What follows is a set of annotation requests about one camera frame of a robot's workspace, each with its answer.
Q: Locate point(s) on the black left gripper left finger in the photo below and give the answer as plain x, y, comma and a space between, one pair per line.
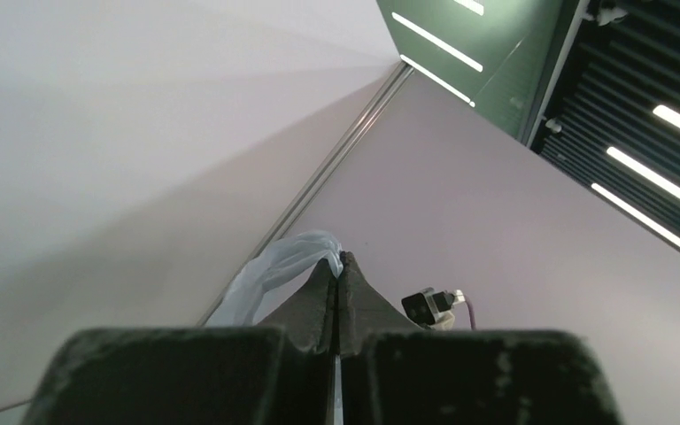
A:
279, 371

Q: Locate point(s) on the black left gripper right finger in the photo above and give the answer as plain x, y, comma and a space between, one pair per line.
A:
394, 372

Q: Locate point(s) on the blue plastic trash bag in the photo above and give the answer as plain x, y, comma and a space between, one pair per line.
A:
279, 263

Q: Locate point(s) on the aluminium left corner post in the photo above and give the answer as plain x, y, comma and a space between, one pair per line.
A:
369, 115

